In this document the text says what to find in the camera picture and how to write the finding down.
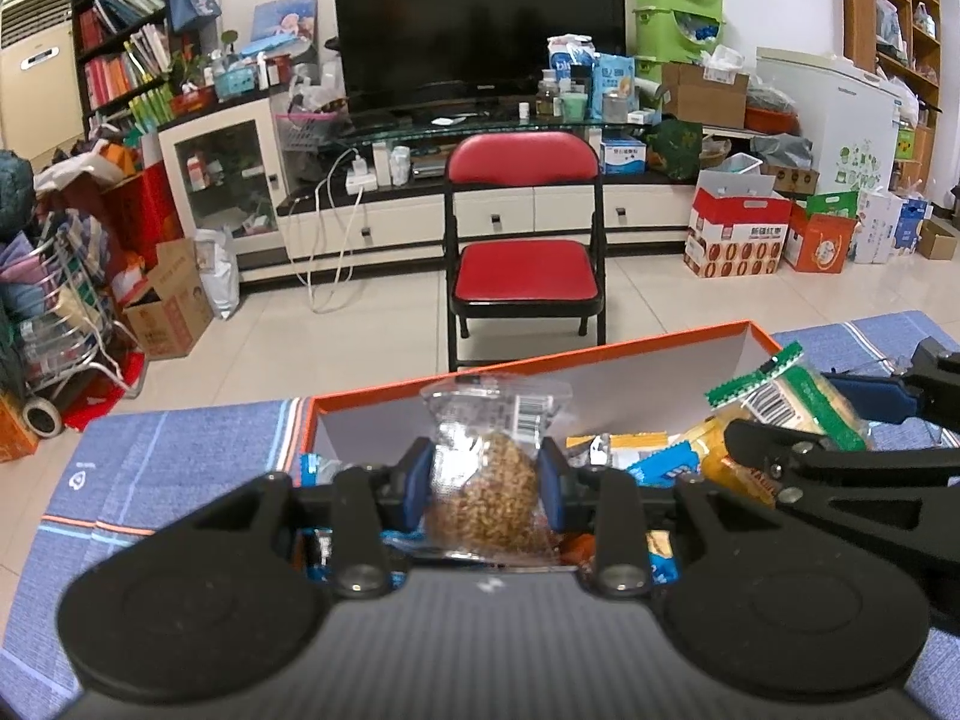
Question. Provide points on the dark bookshelf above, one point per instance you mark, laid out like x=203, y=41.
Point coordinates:
x=120, y=37

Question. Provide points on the white power strip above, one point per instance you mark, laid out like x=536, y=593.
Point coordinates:
x=361, y=176

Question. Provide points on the pastel picture board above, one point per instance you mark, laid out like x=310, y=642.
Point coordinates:
x=285, y=19

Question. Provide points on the wooden shelf unit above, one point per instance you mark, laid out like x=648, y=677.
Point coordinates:
x=892, y=22

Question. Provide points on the blue white mask box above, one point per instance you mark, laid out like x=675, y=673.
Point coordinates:
x=622, y=157

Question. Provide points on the white plastic bag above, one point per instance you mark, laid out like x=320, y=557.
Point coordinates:
x=219, y=277

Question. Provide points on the small cardboard box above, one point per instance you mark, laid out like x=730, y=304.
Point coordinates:
x=939, y=238

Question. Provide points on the orange printed carton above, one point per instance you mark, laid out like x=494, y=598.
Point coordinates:
x=15, y=427

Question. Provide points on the white glass door cabinet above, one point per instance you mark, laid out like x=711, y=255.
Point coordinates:
x=217, y=172

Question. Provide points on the blue chocolate chip cookie packet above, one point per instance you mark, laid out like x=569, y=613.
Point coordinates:
x=664, y=463
x=664, y=559

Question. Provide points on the red white gift carton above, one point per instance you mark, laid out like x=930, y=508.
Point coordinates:
x=739, y=240

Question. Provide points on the black television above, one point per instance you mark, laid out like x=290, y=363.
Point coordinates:
x=480, y=15

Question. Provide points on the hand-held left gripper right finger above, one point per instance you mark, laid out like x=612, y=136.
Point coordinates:
x=553, y=487

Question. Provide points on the clear packet of brown granola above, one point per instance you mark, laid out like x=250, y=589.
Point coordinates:
x=487, y=480

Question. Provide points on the white yellow label snack packet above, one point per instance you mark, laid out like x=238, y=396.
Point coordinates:
x=615, y=448

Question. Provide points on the blue plaid tablecloth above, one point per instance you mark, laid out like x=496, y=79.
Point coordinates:
x=187, y=465

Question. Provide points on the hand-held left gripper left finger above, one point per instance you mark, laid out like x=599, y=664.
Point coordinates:
x=416, y=484

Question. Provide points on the white low television stand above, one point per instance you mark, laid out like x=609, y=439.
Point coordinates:
x=412, y=214

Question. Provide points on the metal laundry cart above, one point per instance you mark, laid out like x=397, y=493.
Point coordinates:
x=67, y=322

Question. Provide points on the red gift bag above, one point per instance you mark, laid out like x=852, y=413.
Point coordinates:
x=142, y=210

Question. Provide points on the brown cardboard box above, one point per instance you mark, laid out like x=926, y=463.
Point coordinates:
x=169, y=311

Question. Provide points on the red folding chair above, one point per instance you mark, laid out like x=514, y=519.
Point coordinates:
x=525, y=270

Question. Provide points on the green stacked storage bins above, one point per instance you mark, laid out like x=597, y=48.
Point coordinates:
x=679, y=15

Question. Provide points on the green edged clear snack packet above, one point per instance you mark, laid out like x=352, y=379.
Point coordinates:
x=802, y=397

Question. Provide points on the teal tissue box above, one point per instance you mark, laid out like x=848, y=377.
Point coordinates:
x=236, y=82

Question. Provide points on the white blue carton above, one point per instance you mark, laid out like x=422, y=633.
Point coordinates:
x=892, y=229

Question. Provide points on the blue white milk bag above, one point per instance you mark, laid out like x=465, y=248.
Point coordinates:
x=570, y=60

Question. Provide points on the yellow snack packet brown label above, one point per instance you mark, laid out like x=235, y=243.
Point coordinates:
x=731, y=465

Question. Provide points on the white chest freezer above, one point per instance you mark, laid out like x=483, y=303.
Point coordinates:
x=825, y=127

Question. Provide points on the orange cardboard box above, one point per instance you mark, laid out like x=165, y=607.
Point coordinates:
x=600, y=390

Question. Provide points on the beige standing air conditioner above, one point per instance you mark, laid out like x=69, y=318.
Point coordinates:
x=37, y=75

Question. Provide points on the blue tote bag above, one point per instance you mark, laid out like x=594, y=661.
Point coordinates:
x=193, y=7

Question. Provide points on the open cardboard box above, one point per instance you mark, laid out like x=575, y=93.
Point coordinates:
x=705, y=97

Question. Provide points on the grey plastic bag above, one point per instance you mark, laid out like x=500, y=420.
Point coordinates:
x=780, y=151

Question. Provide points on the orange green carton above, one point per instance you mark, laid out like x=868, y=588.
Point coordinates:
x=821, y=240

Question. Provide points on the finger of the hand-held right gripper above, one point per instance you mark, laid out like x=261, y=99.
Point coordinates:
x=870, y=397
x=870, y=495

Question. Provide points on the light blue packet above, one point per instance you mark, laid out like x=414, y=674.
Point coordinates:
x=615, y=82

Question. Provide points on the pink basket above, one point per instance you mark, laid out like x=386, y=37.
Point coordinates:
x=307, y=135

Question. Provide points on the dark green patterned bag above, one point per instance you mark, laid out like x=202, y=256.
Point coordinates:
x=675, y=150

